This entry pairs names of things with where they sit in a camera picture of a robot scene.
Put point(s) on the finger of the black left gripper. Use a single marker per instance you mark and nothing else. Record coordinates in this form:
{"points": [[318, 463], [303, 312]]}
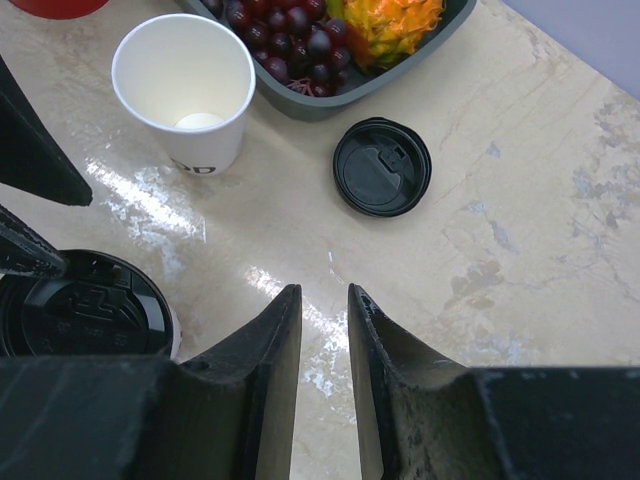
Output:
{"points": [[25, 253], [31, 159]]}

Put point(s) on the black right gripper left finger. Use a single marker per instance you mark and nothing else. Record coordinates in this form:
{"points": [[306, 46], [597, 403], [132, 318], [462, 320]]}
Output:
{"points": [[227, 413]]}

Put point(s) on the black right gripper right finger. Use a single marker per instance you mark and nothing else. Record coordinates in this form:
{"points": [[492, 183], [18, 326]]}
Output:
{"points": [[421, 415]]}

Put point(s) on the black coffee cup lid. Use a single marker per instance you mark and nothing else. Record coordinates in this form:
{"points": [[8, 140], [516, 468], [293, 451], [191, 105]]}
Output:
{"points": [[381, 168]]}

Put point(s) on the white paper coffee cup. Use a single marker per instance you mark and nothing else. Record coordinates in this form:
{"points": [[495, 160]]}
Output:
{"points": [[174, 334]]}

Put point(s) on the red plastic cup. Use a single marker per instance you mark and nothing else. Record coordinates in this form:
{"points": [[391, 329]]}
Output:
{"points": [[59, 9]]}

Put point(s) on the dark green fruit tray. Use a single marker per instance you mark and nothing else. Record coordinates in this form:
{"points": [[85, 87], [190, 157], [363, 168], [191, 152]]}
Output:
{"points": [[360, 83]]}

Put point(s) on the dark red grape bunch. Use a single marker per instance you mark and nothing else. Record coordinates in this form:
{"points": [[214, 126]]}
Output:
{"points": [[297, 42]]}

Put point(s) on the orange plastic pineapple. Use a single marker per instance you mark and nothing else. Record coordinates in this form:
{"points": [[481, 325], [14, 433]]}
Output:
{"points": [[382, 33]]}

